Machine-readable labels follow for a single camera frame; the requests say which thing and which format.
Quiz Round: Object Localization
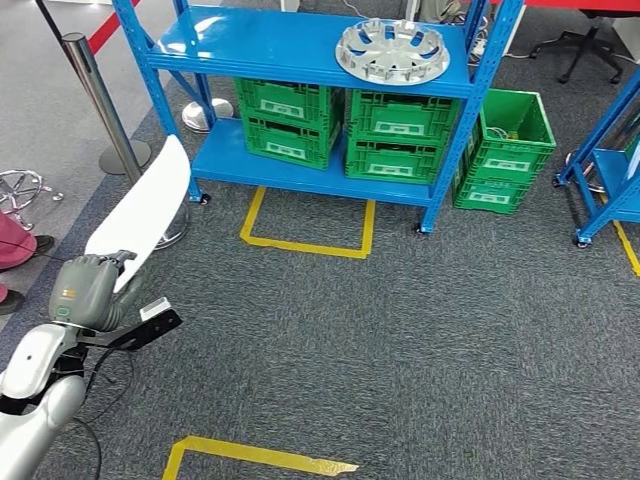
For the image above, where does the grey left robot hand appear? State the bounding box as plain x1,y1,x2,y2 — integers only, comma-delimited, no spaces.
48,250,144,333

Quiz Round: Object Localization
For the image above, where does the white curved car panel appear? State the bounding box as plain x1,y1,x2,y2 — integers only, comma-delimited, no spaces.
85,134,192,293

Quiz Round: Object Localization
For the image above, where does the blue metal shelf rack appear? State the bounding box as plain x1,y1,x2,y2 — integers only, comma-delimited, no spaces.
552,66,640,250
110,0,525,236

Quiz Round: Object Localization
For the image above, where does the short red barrier belt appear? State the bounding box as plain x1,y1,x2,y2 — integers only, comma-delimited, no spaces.
87,0,142,56

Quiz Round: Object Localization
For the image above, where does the yellow floor tape outline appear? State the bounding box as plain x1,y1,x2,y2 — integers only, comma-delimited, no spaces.
161,435,361,480
597,192,640,278

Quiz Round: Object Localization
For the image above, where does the silver wheel hubcap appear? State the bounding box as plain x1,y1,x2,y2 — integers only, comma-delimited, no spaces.
334,18,451,87

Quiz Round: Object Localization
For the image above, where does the white desk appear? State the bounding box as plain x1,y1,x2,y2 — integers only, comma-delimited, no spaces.
612,16,640,64
278,0,422,21

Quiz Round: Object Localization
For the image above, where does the black office chair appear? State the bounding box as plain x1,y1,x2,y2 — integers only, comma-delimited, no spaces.
528,7,626,86

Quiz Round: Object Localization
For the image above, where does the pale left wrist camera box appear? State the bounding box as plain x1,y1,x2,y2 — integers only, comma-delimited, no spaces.
140,297,173,323

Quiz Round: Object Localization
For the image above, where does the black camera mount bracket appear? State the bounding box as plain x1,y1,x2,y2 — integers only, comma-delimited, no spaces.
77,307,183,352

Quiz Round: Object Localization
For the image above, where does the thin black post stanchion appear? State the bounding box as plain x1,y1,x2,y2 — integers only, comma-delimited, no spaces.
33,0,152,178

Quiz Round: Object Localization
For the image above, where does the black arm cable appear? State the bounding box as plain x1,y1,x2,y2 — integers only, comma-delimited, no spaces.
60,347,136,480

